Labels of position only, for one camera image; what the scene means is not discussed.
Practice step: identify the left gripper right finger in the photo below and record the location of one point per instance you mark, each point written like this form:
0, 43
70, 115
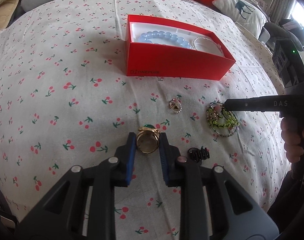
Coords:
213, 204

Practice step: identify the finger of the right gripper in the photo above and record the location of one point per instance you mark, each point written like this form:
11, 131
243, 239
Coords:
257, 104

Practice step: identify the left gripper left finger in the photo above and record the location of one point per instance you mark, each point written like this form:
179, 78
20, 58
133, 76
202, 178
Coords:
81, 204

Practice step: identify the black hair claw clip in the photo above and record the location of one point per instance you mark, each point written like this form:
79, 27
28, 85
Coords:
198, 155

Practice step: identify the silver rhinestone bangle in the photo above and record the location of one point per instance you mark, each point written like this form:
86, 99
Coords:
207, 45

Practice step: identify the small silver charm pendant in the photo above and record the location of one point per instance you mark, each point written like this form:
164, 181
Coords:
175, 106

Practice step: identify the person's right hand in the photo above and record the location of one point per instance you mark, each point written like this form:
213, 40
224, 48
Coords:
292, 140

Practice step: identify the grey office chair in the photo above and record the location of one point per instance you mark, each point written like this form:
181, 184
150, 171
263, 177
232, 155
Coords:
272, 32

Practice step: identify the white deer print pillow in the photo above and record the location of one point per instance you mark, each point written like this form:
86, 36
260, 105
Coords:
244, 13

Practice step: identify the cherry print bed sheet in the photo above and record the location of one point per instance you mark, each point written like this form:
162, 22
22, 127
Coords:
66, 100

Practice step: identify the red cardboard box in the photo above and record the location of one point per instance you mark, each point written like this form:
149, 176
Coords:
161, 47

